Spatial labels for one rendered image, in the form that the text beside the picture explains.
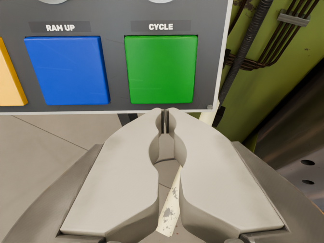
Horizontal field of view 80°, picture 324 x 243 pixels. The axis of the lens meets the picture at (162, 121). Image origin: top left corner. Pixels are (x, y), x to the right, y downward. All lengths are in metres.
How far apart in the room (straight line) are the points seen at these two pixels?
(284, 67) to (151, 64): 0.42
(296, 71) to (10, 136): 1.56
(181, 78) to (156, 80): 0.03
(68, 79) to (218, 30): 0.17
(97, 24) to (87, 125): 1.21
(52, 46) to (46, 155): 1.22
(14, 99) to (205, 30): 0.23
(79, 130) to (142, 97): 1.20
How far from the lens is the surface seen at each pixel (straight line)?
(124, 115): 0.52
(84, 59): 0.23
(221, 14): 0.22
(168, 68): 0.22
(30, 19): 0.25
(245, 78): 0.62
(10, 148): 1.57
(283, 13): 0.48
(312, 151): 0.49
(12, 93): 0.28
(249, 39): 0.51
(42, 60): 0.25
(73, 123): 1.45
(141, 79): 0.22
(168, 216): 0.53
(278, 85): 0.62
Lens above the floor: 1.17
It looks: 62 degrees down
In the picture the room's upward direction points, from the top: straight up
